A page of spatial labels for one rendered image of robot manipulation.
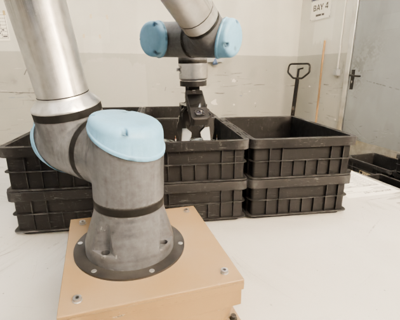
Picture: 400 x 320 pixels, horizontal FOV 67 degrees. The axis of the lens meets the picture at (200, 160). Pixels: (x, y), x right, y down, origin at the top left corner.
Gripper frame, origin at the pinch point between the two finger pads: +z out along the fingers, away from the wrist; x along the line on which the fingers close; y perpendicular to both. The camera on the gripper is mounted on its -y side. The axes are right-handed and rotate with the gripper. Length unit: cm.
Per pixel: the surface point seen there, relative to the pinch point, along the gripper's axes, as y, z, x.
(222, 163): -8.2, 0.1, -5.6
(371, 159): 121, 52, -156
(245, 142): -8.5, -5.1, -11.4
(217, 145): -8.4, -4.9, -4.2
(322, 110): 318, 48, -229
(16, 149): -7.6, -6.7, 42.5
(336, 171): -8.1, 5.0, -37.9
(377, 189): 6, 19, -64
